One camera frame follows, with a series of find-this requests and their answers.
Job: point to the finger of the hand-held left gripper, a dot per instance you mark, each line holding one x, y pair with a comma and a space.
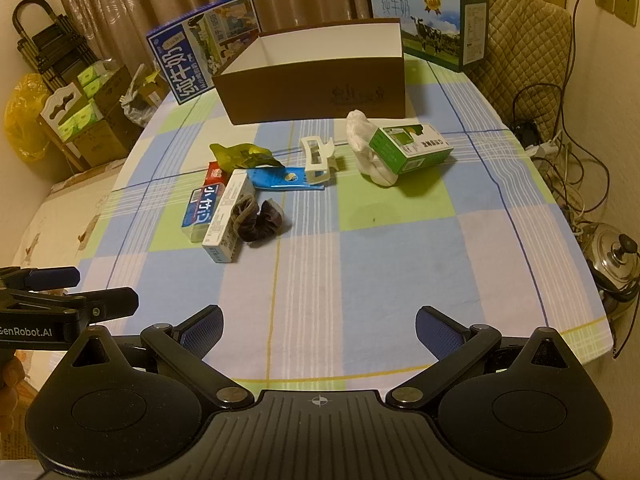
107, 302
50, 277

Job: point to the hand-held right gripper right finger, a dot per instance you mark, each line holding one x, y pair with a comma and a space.
437, 332

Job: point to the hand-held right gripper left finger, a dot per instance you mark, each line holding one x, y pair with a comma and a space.
205, 331

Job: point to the white medicine box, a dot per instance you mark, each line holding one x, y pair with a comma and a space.
225, 225

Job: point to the blue toothpaste box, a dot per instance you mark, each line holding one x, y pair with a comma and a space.
200, 210

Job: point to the dark hair scrunchie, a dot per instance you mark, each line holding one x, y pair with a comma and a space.
265, 220

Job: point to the small red tube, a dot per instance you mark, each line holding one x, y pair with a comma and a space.
216, 176

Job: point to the blue tube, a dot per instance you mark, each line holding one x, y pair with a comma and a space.
275, 179

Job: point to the yellow-green snack packet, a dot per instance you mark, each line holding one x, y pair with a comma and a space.
235, 156

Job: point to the small green milk carton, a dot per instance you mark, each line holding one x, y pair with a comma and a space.
400, 152

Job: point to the white hair claw clip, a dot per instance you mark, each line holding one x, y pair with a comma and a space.
315, 160

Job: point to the white knit cloth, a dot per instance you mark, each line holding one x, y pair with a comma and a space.
360, 135

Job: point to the brown cardboard box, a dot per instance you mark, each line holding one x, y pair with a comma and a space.
310, 90

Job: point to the person's left hand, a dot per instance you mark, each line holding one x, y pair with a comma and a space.
9, 385

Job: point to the beige printed mat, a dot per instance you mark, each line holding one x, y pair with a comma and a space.
55, 220

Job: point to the cardboard box of green packs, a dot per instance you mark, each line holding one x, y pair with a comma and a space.
100, 140

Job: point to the yellow plastic bag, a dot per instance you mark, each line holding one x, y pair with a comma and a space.
22, 120

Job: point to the clear plastic bag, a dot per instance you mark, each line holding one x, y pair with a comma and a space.
137, 112

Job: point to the steel kettle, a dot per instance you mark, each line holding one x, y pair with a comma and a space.
615, 260

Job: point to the white power strip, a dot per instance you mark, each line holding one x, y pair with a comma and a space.
542, 149

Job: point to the small open cardboard box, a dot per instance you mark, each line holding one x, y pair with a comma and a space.
155, 90

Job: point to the black power adapter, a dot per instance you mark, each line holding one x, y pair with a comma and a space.
525, 130

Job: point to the black folding step ladder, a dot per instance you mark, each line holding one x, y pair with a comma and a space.
35, 40

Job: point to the dark blue milk carton box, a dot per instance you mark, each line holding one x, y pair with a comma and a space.
190, 60

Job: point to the chair with quilted cover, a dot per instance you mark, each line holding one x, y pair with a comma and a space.
525, 60

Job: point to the light blue milk carton box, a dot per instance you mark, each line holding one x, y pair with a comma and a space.
400, 15

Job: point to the wall socket plate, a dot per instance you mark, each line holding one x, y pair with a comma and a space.
625, 5

